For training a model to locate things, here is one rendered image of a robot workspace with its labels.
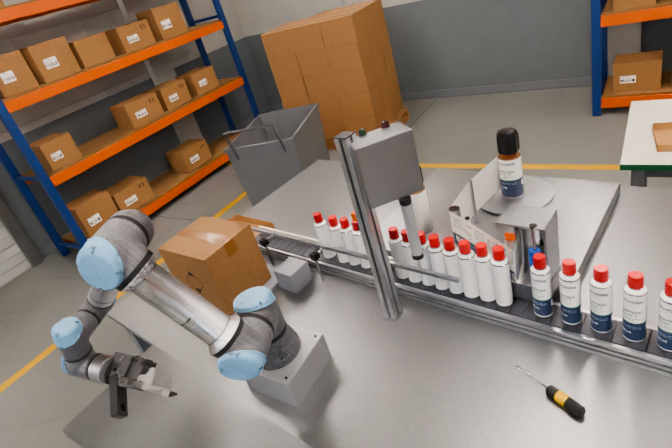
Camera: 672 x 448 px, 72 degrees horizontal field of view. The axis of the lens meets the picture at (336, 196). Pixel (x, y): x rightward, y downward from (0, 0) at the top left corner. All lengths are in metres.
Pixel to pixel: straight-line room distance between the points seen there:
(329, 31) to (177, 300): 3.94
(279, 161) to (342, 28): 1.64
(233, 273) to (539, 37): 4.60
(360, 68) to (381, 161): 3.59
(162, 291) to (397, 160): 0.69
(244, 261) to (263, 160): 2.05
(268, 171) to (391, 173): 2.63
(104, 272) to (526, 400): 1.08
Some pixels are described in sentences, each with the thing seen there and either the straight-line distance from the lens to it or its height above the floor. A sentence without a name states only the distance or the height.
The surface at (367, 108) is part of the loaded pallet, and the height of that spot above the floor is 0.46.
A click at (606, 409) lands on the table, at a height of 0.83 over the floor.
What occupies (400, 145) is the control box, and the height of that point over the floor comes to 1.44.
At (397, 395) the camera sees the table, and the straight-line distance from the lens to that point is 1.43.
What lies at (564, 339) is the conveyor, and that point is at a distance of 1.49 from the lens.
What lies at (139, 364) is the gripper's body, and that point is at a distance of 1.47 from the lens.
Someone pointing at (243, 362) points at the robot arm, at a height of 1.12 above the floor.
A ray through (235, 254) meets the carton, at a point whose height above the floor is 1.05.
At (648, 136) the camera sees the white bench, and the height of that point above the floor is 0.80.
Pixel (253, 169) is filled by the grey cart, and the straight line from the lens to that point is 3.91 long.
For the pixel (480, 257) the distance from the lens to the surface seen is 1.46.
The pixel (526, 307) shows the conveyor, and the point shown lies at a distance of 1.54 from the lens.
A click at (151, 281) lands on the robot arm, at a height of 1.38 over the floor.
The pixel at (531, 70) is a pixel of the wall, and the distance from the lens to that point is 5.84.
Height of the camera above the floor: 1.93
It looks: 27 degrees down
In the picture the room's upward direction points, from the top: 17 degrees counter-clockwise
